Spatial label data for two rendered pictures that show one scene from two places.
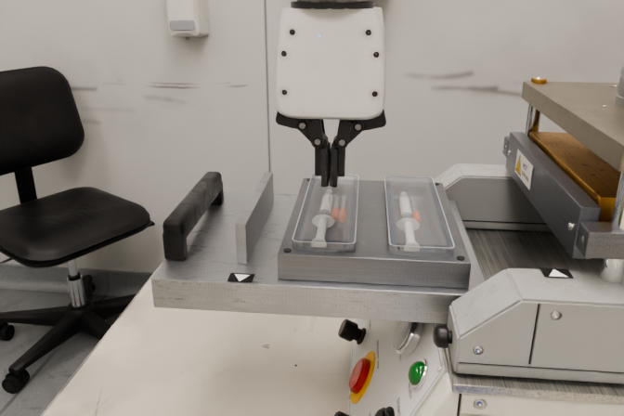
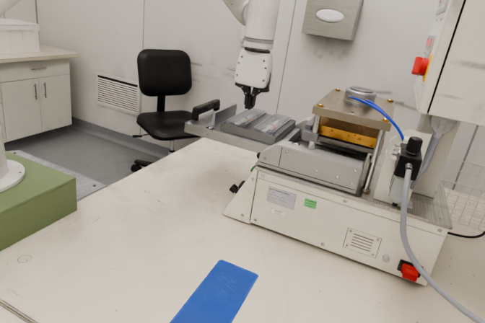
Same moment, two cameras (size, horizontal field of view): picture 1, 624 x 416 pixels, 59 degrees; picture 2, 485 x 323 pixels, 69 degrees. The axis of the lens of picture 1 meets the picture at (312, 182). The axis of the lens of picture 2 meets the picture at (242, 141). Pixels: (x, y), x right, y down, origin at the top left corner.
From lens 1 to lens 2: 0.56 m
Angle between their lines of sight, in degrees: 14
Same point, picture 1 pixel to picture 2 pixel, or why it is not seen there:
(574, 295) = (294, 148)
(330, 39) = (252, 60)
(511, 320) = (274, 151)
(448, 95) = not seen: hidden behind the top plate
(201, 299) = (197, 132)
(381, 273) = (249, 135)
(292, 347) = (234, 173)
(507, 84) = (409, 102)
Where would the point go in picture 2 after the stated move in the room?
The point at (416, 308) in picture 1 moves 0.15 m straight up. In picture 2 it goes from (257, 148) to (265, 94)
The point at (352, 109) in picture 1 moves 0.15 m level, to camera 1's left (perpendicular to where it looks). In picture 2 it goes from (255, 83) to (207, 74)
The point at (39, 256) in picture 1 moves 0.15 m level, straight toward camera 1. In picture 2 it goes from (159, 135) to (158, 143)
